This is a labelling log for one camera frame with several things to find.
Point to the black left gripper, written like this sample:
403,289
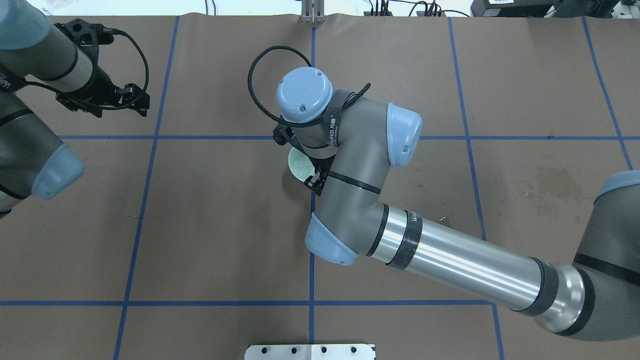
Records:
102,80

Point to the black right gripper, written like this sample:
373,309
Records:
317,181

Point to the green ceramic bowl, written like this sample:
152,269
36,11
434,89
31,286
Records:
300,165

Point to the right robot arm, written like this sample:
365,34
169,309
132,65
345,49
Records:
354,141

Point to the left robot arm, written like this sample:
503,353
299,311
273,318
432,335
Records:
63,59

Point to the brown paper table cover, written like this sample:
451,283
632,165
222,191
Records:
184,239

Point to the black power strip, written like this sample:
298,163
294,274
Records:
418,12

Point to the black equipment box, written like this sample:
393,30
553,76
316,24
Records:
542,8

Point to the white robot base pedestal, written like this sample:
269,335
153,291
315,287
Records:
337,351

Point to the aluminium frame post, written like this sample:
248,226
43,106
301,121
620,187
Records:
313,12

